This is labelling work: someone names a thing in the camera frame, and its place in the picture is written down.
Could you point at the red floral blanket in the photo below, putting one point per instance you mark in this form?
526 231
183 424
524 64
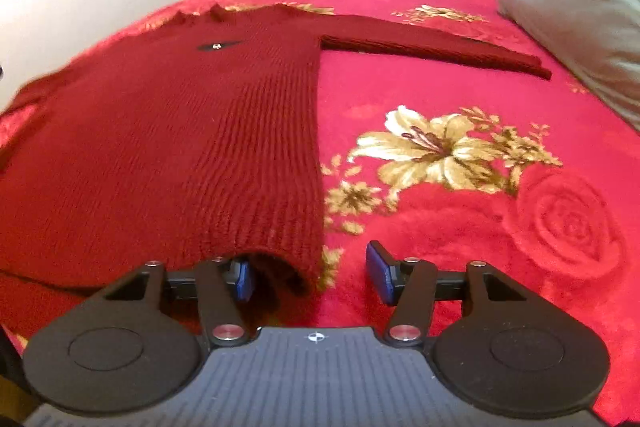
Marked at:
450 257

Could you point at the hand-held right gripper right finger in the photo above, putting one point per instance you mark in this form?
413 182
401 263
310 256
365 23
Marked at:
379 271

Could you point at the pale green pillow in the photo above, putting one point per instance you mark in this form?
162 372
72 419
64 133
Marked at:
575 7

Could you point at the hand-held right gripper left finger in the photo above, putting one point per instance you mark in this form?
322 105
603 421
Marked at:
244 281

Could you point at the dark red knitted sweater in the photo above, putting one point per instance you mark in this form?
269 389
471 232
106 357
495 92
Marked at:
175 132

